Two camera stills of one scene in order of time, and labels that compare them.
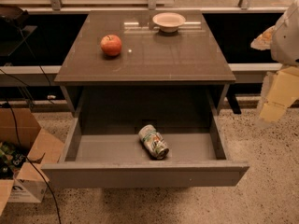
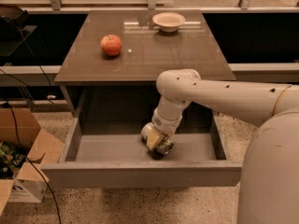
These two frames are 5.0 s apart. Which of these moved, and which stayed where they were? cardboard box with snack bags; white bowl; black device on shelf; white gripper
Moved: white gripper
Stayed: cardboard box with snack bags; white bowl; black device on shelf
